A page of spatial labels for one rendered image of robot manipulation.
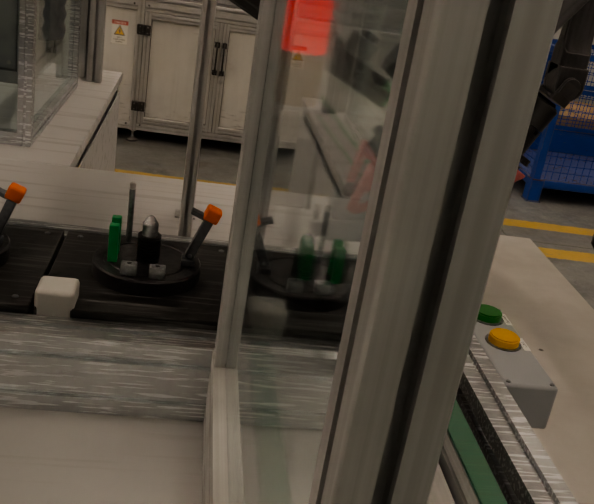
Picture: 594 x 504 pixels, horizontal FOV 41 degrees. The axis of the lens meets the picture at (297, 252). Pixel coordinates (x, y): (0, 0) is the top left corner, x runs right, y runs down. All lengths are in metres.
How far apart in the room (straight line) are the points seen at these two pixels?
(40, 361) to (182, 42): 4.24
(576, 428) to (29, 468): 0.70
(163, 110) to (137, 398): 4.28
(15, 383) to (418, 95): 0.82
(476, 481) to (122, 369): 0.41
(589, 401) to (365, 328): 1.02
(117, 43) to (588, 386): 4.24
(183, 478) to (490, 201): 0.72
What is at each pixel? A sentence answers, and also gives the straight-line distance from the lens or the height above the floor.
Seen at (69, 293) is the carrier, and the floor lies 0.99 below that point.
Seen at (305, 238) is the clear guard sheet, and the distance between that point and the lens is 0.41.
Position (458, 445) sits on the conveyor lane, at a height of 0.95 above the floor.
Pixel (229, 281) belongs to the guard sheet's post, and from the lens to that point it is 0.84.
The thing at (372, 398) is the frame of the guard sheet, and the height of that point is 1.30.
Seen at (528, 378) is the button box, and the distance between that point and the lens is 1.01.
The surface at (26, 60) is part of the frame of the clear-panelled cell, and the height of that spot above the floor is 1.06.
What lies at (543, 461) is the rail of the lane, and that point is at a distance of 0.87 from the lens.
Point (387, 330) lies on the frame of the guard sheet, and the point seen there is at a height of 1.32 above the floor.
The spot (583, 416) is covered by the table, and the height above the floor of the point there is 0.86.
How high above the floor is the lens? 1.42
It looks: 22 degrees down
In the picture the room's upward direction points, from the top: 9 degrees clockwise
